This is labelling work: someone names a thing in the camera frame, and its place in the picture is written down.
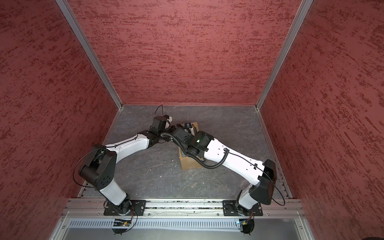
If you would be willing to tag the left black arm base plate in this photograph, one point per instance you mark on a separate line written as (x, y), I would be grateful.
(126, 208)

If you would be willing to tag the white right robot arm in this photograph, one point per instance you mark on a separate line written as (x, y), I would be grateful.
(210, 153)

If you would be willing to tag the aluminium corner post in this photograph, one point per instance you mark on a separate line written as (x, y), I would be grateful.
(291, 35)
(79, 33)

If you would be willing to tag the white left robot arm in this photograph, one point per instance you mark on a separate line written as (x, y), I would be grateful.
(100, 163)

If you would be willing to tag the white slotted cable duct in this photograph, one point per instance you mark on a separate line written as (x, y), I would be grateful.
(168, 224)

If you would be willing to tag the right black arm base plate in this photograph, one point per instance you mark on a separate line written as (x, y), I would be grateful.
(231, 209)

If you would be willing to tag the aluminium front rail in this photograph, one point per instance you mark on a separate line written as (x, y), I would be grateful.
(182, 208)

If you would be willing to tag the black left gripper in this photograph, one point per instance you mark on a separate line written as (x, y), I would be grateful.
(172, 128)

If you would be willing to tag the left aluminium corner post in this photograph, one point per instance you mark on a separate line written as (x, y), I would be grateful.
(79, 33)

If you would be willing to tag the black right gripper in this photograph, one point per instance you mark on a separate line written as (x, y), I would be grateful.
(187, 152)

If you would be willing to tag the right aluminium corner post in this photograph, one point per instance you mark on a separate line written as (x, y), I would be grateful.
(291, 35)

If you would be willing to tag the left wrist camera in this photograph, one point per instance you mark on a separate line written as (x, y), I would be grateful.
(169, 118)

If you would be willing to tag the brown cardboard express box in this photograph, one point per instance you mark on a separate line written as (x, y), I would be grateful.
(188, 163)

